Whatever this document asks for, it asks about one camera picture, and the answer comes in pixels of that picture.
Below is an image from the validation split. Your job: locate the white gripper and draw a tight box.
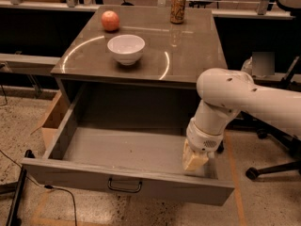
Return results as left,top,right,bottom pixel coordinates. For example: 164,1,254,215
182,118,223,171

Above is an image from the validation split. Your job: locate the grey top drawer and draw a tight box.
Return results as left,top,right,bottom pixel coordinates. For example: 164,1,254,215
22,83,234,205

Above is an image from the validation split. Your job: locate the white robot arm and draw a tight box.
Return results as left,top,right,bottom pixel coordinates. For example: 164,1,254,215
182,68,301,171

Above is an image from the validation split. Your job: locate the grey drawer cabinet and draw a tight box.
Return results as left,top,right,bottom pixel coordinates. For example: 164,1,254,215
52,6,227,130

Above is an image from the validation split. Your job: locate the black office chair base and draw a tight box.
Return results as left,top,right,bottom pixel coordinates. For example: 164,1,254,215
245,125,301,181

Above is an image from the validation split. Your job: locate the clear bottle left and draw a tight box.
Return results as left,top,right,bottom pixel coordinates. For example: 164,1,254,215
241,58,252,75

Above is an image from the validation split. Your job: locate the white bowl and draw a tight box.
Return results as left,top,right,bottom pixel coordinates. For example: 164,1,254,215
107,35,146,66

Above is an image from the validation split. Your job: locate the cardboard box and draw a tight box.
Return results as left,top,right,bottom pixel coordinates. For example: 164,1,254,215
32,90,68,149

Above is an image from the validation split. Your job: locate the orange drink can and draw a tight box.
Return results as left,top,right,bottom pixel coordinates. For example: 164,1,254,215
170,0,186,24

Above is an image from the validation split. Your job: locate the red apple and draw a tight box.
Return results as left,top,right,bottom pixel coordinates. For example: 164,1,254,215
101,10,119,32

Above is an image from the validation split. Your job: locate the black metal stand leg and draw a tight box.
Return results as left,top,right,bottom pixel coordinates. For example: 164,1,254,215
0,151,27,226

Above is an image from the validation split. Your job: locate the black floor cable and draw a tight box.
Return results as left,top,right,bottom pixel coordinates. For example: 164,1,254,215
0,150,78,226

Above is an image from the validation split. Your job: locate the grey metal rail frame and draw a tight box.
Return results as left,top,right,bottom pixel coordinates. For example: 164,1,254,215
1,2,300,76

